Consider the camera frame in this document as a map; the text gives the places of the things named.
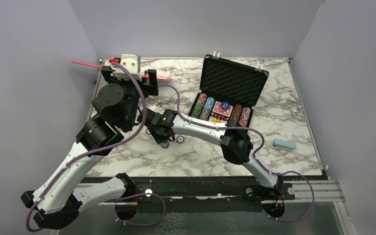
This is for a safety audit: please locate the pink acrylic sheet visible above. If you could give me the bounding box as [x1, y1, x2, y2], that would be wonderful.
[71, 61, 173, 81]

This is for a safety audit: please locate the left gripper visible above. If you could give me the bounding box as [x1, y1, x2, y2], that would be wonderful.
[102, 66, 158, 129]

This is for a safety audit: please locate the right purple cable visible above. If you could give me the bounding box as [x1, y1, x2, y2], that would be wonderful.
[157, 85, 315, 224]

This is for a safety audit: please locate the light blue eraser block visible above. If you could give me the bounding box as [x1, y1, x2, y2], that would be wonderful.
[272, 139, 297, 151]

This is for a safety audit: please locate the blue small blind button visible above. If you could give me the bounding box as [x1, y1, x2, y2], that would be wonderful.
[220, 102, 230, 110]

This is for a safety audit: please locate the white one poker chip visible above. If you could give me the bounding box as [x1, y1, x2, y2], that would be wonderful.
[176, 136, 185, 144]

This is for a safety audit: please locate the red playing card deck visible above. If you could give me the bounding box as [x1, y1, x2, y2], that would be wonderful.
[212, 101, 234, 116]

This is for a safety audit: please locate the light blue chip stack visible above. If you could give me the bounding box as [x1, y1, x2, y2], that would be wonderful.
[199, 97, 215, 120]

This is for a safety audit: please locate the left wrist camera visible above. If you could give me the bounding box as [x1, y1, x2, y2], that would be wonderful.
[105, 54, 141, 81]

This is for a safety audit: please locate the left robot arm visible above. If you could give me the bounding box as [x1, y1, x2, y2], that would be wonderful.
[21, 63, 159, 232]

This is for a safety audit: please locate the red white chip stack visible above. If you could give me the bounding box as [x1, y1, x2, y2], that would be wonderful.
[190, 93, 208, 118]

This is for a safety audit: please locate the black poker chip case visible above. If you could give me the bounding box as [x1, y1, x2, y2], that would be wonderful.
[189, 54, 269, 127]

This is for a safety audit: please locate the red dice row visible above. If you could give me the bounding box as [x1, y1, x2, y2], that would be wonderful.
[210, 112, 230, 121]

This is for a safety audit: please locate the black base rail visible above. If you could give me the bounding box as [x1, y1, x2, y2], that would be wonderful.
[77, 176, 320, 215]

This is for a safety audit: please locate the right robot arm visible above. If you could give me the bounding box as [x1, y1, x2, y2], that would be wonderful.
[138, 109, 283, 199]

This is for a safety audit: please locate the purple red chip stack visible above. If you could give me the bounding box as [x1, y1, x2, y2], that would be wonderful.
[238, 107, 251, 127]

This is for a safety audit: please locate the orange black chip stack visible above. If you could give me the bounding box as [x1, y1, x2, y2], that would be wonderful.
[231, 104, 243, 121]

